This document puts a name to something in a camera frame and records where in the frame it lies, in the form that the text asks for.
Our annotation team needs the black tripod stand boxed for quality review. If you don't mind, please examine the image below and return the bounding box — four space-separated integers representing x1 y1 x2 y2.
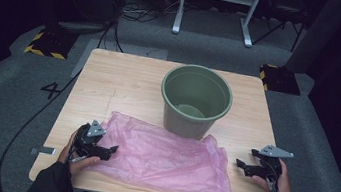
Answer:
251 0 309 54

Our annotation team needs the yellow black striped base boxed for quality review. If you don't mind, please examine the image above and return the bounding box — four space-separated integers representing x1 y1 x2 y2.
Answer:
23 26 80 62
256 62 306 97

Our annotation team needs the long black floor cable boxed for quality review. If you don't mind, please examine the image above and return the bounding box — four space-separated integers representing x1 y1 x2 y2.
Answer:
0 59 83 192

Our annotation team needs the green plastic bucket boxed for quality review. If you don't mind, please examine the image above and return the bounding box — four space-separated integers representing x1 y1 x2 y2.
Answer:
154 60 238 145

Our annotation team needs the pink plastic bag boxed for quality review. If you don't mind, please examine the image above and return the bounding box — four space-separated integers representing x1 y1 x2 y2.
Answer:
84 108 244 192

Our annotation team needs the grey column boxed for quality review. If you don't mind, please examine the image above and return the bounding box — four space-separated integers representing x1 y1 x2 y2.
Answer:
283 0 341 81

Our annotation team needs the left hand-held gripper cable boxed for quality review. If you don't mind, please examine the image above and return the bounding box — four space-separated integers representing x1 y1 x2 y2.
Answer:
65 123 88 166

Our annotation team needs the bundle of floor cables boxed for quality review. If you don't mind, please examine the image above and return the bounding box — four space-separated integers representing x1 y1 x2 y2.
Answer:
118 0 181 29

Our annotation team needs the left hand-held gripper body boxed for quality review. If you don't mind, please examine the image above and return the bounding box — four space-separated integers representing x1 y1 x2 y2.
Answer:
70 116 109 165

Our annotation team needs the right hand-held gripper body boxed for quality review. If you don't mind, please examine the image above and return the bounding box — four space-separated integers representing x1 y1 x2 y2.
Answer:
252 143 296 192

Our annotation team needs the grey tape strip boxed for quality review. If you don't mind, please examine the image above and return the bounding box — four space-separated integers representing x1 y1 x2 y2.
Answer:
29 144 57 158

